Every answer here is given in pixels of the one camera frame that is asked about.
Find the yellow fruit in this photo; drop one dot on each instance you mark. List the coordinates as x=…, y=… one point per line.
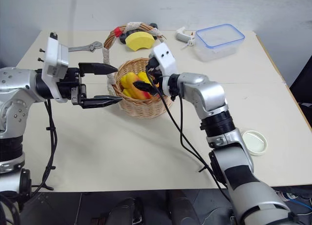
x=143, y=77

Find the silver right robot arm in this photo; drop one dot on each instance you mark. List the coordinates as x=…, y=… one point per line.
x=207, y=93

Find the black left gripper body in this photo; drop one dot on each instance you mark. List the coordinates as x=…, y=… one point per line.
x=70, y=88

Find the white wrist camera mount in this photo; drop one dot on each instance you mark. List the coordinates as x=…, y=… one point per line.
x=167, y=61
x=52, y=56

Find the yellow crescent foam block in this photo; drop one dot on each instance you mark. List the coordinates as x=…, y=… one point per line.
x=139, y=40

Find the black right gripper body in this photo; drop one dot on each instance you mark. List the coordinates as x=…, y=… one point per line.
x=153, y=68

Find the clear container with blue rim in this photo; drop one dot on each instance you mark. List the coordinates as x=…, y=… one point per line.
x=219, y=43

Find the yellow red mango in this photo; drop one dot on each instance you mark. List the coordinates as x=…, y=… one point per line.
x=139, y=94

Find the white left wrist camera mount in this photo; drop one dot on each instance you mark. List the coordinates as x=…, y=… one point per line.
x=52, y=56

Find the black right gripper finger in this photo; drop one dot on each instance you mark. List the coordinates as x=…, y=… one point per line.
x=146, y=87
x=152, y=78

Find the white spray trigger head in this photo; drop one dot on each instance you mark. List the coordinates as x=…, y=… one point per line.
x=182, y=35

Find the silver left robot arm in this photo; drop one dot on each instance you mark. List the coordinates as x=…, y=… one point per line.
x=14, y=88

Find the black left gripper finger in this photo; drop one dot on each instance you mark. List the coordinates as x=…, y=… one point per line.
x=97, y=68
x=100, y=101

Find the dark rounded shape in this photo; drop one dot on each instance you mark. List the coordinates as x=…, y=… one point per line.
x=126, y=211

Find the yellow banana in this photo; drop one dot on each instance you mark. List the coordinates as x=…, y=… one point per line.
x=128, y=79

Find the silver adjustable wrench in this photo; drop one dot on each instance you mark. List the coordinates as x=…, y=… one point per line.
x=84, y=47

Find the round white plastic lid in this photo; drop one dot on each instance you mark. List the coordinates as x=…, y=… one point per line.
x=254, y=142

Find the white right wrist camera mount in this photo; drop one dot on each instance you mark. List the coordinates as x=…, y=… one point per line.
x=167, y=61

